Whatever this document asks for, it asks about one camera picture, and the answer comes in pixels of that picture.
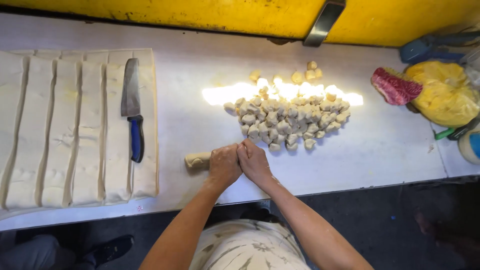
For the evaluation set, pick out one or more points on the person's right hand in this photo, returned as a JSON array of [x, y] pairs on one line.
[[255, 163]]

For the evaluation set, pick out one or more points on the person's left hand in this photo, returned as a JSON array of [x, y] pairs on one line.
[[225, 165]]

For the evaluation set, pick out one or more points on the person's right fingers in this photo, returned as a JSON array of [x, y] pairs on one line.
[[247, 147]]

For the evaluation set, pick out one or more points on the person's left fingers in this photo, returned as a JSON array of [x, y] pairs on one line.
[[225, 150]]

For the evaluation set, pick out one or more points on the pale dough roll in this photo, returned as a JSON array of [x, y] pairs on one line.
[[197, 160]]

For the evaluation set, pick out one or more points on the pile of small dough pieces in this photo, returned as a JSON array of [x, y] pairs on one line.
[[288, 120]]

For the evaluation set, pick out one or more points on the person's white patterned shirt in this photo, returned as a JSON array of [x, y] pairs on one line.
[[243, 247]]

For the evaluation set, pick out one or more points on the yellow metal cabinet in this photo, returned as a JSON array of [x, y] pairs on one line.
[[187, 13]]

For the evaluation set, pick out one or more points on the red and white mesh bag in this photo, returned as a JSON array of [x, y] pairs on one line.
[[395, 87]]

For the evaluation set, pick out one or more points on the row of flat dough strips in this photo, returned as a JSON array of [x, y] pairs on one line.
[[60, 131]]

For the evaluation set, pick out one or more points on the blue plastic scoop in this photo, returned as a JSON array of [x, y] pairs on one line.
[[416, 50]]

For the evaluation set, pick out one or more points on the yellow plastic bag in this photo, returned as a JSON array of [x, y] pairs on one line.
[[444, 93]]

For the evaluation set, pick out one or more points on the white and blue container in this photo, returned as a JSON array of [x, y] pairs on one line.
[[471, 147]]

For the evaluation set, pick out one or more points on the clear plastic bag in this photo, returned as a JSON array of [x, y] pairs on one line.
[[473, 65]]

